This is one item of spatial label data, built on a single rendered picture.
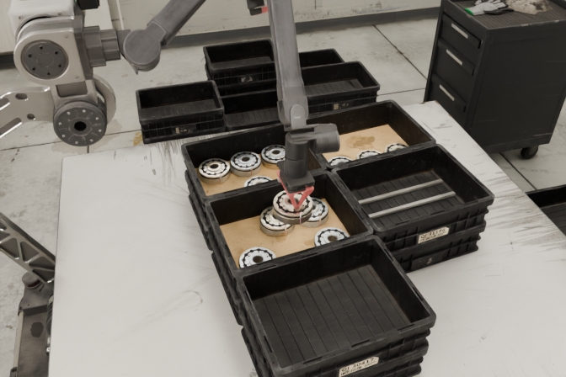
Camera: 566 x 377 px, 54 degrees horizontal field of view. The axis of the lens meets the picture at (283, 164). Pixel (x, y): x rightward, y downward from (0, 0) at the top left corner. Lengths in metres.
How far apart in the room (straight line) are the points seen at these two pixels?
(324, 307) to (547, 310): 0.66
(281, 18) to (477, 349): 1.00
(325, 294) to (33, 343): 1.20
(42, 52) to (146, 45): 0.21
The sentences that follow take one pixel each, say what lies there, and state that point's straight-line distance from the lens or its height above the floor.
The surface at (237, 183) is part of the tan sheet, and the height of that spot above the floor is 0.83.
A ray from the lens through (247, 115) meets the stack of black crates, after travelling 3.00.
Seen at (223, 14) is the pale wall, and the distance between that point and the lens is 4.64.
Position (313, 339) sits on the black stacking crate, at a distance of 1.41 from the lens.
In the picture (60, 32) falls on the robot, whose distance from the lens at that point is 1.26.
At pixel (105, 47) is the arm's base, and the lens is 1.27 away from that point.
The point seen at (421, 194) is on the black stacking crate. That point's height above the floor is 0.83.
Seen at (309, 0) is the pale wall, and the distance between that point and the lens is 4.78.
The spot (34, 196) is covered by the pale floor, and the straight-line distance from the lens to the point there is 3.33.
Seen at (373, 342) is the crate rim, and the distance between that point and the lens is 1.30.
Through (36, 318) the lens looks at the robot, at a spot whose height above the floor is 0.24.
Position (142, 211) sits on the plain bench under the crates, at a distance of 1.97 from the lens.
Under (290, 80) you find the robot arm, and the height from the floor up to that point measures 1.36.
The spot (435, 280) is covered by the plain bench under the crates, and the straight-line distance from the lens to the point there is 1.75.
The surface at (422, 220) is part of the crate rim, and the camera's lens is 1.59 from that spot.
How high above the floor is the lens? 1.98
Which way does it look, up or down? 38 degrees down
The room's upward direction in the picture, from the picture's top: straight up
